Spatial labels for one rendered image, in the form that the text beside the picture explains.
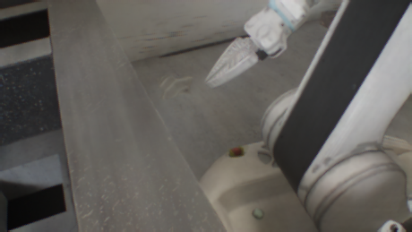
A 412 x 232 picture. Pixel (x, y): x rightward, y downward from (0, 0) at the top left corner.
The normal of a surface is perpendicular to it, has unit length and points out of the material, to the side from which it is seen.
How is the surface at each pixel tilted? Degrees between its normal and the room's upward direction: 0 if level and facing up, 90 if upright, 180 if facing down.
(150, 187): 0
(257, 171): 0
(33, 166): 90
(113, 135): 0
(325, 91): 70
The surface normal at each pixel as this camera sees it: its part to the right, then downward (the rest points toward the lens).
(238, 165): -0.04, -0.78
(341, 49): -0.91, -0.08
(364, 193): 0.24, 0.50
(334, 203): -0.07, 0.50
